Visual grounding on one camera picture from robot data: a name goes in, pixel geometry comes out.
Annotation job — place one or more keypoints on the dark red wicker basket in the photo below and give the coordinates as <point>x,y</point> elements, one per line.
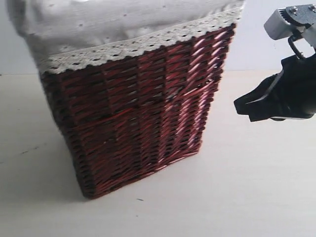
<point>128,119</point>

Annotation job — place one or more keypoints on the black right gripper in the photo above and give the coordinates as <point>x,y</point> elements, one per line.
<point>289,96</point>

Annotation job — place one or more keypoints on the floral patterned beige cloth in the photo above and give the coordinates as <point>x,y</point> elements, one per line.
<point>66,35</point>

